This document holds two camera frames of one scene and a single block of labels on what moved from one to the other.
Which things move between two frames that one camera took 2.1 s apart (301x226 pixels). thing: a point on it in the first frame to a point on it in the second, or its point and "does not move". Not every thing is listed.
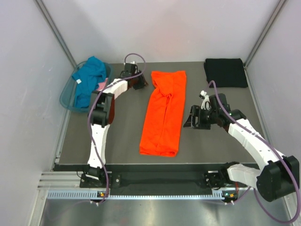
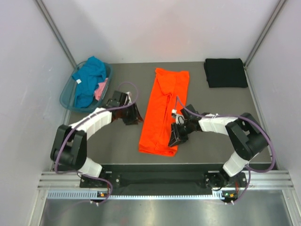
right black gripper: [196, 111] to [174, 138]
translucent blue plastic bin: [67, 96] does not move
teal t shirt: [87, 80] does not move
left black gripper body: [138, 82] to [126, 115]
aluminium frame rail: [61, 181] does not move
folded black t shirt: [226, 73] does not move
